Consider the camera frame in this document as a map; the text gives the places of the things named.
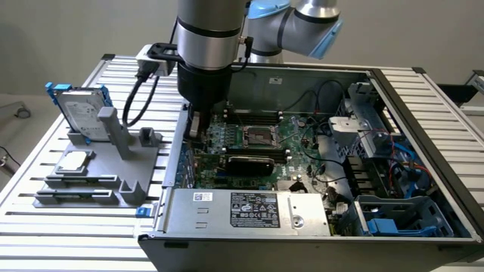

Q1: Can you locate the CPU socket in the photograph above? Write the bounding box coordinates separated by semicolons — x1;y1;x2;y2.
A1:
241;124;284;150

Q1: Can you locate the black open PC case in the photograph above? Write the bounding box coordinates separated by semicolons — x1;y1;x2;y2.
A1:
137;62;484;272

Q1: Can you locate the black floor cable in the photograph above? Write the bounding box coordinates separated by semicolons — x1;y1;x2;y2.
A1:
0;146;21;172

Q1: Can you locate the black wire over motherboard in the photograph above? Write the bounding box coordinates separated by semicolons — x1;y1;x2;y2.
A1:
310;158;362;184

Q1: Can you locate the long black arched wire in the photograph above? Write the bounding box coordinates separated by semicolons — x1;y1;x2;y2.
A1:
282;80;345;114

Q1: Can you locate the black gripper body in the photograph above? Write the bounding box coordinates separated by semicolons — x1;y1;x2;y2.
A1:
177;62;233;112

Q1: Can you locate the blue data wire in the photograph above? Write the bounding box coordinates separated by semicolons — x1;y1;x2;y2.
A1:
390;140;434;201

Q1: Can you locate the green motherboard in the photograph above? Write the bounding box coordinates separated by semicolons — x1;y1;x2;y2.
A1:
190;109;341;227

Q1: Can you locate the blue disk carrier tray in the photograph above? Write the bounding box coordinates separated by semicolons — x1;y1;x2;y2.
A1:
353;194;453;238

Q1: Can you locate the black looped camera cable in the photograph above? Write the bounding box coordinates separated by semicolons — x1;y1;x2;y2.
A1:
121;61;161;128

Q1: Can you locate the grey parts rack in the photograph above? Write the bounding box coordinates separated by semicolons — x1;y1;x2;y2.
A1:
33;107;170;210

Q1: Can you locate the black graphics card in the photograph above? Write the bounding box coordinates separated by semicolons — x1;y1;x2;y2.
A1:
225;156;276;183

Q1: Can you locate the hard disk with blue carrier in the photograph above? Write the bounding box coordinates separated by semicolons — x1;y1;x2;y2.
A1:
44;82;110;144

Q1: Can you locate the silver chipset heat sink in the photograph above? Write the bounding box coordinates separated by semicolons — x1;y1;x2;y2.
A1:
277;181;304;193

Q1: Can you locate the silver disk bay cage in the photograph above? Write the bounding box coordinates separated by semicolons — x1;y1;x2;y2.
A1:
328;82;402;159

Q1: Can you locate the silver power supply unit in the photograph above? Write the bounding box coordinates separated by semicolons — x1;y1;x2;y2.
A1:
162;188;332;237

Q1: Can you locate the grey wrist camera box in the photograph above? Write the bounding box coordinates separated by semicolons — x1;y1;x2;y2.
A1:
134;42;178;78

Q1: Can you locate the silver CPU chip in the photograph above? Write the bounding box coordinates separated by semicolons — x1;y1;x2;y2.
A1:
56;151;94;173

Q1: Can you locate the black frame beside table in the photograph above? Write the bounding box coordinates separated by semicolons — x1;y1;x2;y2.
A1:
436;70;484;114

